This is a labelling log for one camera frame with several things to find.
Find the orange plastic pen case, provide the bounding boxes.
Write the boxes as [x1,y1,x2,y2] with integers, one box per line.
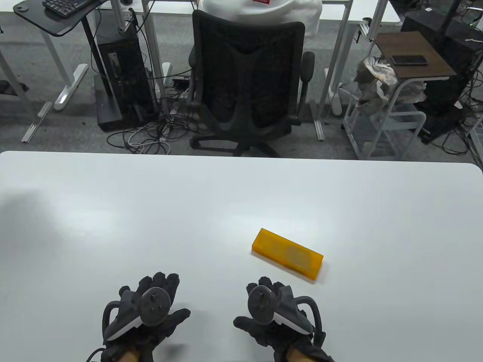
[251,228,324,282]

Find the person's right hand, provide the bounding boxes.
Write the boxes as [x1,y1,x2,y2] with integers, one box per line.
[233,276,322,352]

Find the black smartphone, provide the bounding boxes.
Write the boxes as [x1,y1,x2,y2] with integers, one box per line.
[391,55,429,66]

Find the grey right hand controller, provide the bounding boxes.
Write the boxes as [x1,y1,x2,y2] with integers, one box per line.
[247,285,327,345]

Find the white metal cart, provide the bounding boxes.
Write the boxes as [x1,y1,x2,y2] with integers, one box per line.
[341,81,427,161]

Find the crumpled plastic bags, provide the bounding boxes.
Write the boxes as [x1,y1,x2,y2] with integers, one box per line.
[355,56,427,110]

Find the black mesh office chair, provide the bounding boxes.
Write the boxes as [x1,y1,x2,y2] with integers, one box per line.
[188,9,316,157]

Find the person's left hand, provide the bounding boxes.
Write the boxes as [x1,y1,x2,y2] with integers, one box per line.
[100,272,191,354]

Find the black equipment rack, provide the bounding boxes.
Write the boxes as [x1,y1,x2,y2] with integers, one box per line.
[400,0,483,142]

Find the black keyboard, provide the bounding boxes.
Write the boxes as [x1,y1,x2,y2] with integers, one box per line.
[42,0,95,18]

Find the tangle of floor cables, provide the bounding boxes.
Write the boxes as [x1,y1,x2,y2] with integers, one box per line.
[107,113,212,155]

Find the person's right forearm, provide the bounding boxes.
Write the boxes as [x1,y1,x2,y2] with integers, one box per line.
[287,347,314,362]

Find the white desk with metal legs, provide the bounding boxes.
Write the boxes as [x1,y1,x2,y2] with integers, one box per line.
[142,0,403,142]
[0,11,89,143]

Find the black standing desk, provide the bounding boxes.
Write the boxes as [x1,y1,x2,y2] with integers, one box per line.
[13,0,125,132]

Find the silver aluminium post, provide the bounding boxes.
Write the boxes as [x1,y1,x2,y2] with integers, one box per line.
[111,0,126,32]

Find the brown top side table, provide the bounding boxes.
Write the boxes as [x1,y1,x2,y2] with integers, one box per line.
[368,31,458,159]

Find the black computer tower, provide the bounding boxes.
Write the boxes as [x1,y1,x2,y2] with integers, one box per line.
[96,28,158,123]

